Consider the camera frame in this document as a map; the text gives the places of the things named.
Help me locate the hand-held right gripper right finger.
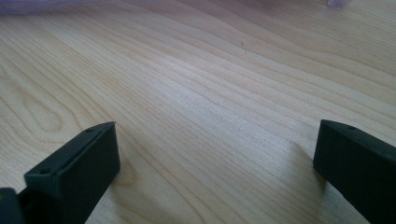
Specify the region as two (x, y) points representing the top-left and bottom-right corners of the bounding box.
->
(313, 119), (396, 224)

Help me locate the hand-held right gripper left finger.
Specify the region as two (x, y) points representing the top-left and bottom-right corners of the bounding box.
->
(18, 121), (121, 224)

